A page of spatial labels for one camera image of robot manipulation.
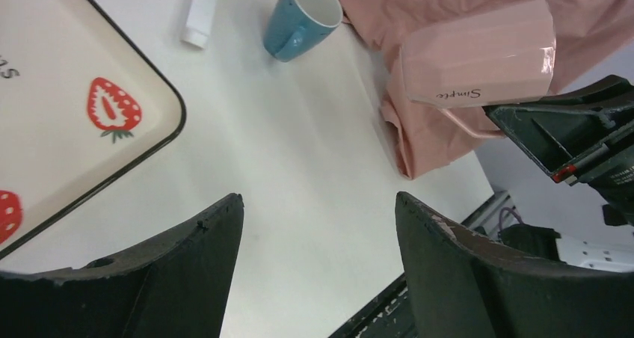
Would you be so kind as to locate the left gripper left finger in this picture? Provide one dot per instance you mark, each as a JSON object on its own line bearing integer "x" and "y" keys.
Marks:
{"x": 174, "y": 284}

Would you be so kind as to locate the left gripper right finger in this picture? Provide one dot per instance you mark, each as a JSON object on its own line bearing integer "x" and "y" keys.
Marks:
{"x": 463, "y": 284}

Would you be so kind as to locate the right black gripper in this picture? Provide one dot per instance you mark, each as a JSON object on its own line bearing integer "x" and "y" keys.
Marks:
{"x": 583, "y": 136}

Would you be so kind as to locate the light pink mug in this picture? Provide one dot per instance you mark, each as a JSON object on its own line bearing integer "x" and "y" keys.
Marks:
{"x": 506, "y": 55}

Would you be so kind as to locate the blue mug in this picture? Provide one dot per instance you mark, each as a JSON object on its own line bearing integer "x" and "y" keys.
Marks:
{"x": 297, "y": 26}

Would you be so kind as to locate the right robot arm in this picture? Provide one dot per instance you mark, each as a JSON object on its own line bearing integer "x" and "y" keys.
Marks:
{"x": 548, "y": 243}

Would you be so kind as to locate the pink shorts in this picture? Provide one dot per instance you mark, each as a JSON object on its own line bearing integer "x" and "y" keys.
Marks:
{"x": 586, "y": 31}

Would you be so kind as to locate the strawberry pattern tray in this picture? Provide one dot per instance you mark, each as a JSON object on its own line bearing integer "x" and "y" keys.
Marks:
{"x": 81, "y": 105}

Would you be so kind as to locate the metal clothes rack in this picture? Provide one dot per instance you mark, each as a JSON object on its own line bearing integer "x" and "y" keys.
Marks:
{"x": 197, "y": 28}

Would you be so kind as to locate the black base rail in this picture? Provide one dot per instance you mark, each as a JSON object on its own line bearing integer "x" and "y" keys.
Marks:
{"x": 389, "y": 314}

